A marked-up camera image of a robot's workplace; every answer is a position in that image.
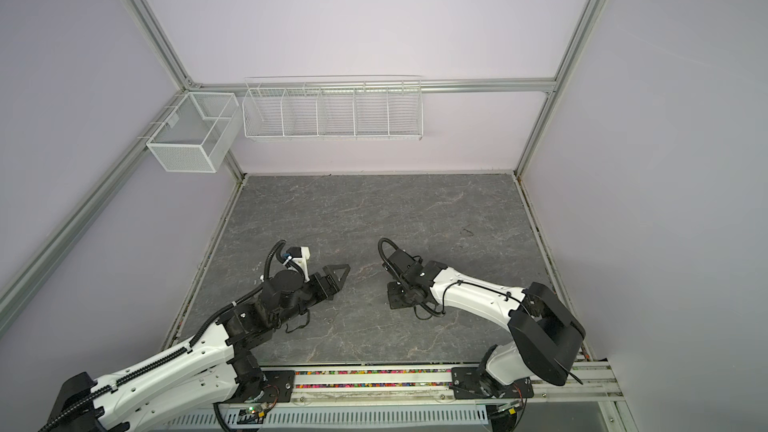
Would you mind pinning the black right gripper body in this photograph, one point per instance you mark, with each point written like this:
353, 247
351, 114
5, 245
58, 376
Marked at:
399, 295

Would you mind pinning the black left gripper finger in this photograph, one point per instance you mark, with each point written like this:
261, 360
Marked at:
337, 271
331, 287

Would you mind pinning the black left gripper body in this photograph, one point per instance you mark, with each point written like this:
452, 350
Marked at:
312, 293

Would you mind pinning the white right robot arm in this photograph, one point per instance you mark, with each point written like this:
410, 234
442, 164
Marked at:
546, 338

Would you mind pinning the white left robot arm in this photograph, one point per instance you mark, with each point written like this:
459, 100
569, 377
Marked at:
215, 365

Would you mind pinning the white mesh box basket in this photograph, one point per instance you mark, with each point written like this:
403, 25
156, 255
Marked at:
197, 133

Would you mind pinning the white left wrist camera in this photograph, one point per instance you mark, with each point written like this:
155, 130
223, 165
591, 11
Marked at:
297, 258

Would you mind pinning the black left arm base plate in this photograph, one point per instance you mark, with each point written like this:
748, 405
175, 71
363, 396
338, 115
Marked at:
272, 386

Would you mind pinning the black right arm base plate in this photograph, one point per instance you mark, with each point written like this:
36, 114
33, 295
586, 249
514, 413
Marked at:
469, 383

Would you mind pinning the white vented cable duct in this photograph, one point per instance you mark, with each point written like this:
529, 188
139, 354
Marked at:
332, 418

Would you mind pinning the white wire shelf basket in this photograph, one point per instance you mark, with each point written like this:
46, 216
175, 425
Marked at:
333, 108

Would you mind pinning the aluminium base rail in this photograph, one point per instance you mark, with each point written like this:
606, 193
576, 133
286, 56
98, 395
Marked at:
347, 386

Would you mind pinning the aluminium frame post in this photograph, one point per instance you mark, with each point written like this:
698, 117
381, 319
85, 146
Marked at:
575, 48

